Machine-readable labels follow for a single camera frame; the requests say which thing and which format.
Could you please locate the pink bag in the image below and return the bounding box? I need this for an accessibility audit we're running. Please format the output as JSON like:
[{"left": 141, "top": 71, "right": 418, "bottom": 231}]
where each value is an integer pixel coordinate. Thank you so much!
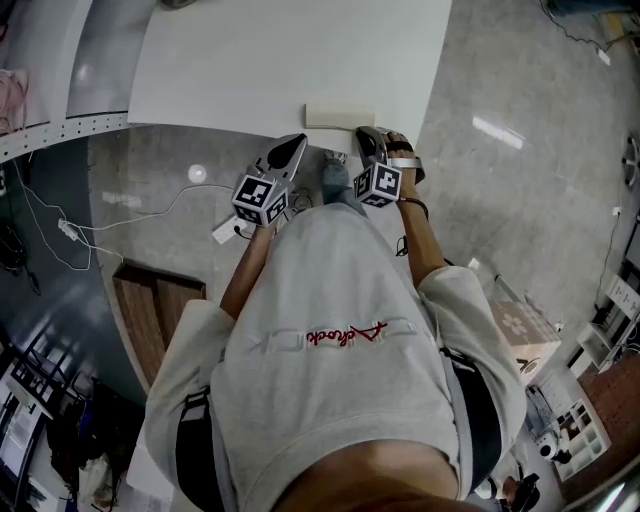
[{"left": 0, "top": 69, "right": 30, "bottom": 137}]

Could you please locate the person's right jeans leg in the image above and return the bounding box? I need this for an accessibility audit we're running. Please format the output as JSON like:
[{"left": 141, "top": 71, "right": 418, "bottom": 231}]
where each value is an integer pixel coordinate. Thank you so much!
[{"left": 319, "top": 159, "right": 370, "bottom": 217}]

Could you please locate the person's left forearm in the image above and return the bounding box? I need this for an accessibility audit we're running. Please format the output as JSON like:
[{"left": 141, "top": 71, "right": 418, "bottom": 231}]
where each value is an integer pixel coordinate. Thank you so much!
[{"left": 219, "top": 224, "right": 279, "bottom": 319}]

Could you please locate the white perforated metal shelf rack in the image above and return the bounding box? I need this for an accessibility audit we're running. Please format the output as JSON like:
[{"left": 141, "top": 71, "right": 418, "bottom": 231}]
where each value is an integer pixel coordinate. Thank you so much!
[{"left": 0, "top": 0, "right": 132, "bottom": 162}]

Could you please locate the thick white cable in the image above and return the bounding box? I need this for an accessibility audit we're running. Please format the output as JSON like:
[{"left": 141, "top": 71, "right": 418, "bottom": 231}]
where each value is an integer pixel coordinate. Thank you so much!
[{"left": 74, "top": 183, "right": 236, "bottom": 232}]

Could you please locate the white table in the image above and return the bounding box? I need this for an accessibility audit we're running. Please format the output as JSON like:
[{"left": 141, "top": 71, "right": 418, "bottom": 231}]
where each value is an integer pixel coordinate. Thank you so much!
[{"left": 127, "top": 0, "right": 454, "bottom": 156}]

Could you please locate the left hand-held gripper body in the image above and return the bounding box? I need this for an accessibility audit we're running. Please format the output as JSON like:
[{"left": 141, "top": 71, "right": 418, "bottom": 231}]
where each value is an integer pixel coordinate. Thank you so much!
[{"left": 231, "top": 167, "right": 296, "bottom": 229}]

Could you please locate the patterned cardboard box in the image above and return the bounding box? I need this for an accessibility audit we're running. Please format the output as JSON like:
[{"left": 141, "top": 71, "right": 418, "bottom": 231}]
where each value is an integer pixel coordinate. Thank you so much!
[{"left": 487, "top": 299, "right": 564, "bottom": 381}]

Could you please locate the black cable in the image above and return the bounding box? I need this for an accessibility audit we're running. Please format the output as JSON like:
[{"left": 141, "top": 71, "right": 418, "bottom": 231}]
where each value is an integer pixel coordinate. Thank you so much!
[{"left": 287, "top": 187, "right": 315, "bottom": 212}]

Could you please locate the beige glasses case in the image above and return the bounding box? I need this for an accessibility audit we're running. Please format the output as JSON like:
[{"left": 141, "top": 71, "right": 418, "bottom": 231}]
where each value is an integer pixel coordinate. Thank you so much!
[{"left": 304, "top": 102, "right": 376, "bottom": 132}]

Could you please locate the black shoulder strap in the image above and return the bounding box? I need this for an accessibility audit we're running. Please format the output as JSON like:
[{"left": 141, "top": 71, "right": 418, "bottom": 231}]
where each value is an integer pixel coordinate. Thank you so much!
[
  {"left": 439, "top": 347, "right": 504, "bottom": 494},
  {"left": 174, "top": 387, "right": 224, "bottom": 512}
]

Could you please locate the white power strip with cable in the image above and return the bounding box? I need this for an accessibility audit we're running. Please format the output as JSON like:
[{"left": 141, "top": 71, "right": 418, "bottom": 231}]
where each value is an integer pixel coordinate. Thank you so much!
[{"left": 9, "top": 159, "right": 124, "bottom": 272}]

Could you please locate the white office chair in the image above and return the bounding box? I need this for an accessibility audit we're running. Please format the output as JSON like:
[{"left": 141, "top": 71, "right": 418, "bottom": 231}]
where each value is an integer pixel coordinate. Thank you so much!
[{"left": 621, "top": 133, "right": 640, "bottom": 187}]

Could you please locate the white cubby shelf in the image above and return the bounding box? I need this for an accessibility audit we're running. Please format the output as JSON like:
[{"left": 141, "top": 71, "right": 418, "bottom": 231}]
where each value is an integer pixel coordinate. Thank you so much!
[{"left": 554, "top": 399, "right": 614, "bottom": 481}]

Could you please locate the person's right hand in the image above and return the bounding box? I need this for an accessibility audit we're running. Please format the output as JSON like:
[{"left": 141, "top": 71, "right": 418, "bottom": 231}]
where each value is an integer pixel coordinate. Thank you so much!
[{"left": 382, "top": 130, "right": 426, "bottom": 200}]

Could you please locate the person's right forearm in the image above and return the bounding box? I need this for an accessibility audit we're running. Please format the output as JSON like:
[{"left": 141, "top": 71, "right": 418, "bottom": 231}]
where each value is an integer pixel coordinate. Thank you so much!
[{"left": 397, "top": 197, "right": 449, "bottom": 289}]

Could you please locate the brown wooden board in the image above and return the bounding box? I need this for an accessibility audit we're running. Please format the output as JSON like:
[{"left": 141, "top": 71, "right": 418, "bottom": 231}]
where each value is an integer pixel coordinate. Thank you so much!
[{"left": 112, "top": 259, "right": 207, "bottom": 396}]

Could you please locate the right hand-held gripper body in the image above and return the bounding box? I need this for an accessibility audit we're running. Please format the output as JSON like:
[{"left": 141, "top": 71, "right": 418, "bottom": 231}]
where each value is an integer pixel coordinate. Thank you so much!
[{"left": 353, "top": 157, "right": 422, "bottom": 209}]

